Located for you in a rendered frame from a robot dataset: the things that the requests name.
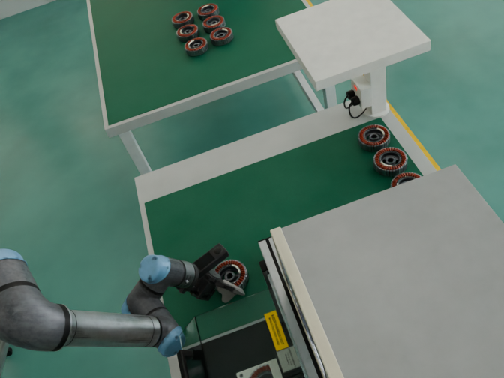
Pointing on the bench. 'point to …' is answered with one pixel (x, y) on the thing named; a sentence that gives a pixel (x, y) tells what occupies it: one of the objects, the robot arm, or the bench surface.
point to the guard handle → (184, 361)
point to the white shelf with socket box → (352, 46)
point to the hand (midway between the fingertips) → (231, 277)
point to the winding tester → (403, 282)
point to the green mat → (260, 208)
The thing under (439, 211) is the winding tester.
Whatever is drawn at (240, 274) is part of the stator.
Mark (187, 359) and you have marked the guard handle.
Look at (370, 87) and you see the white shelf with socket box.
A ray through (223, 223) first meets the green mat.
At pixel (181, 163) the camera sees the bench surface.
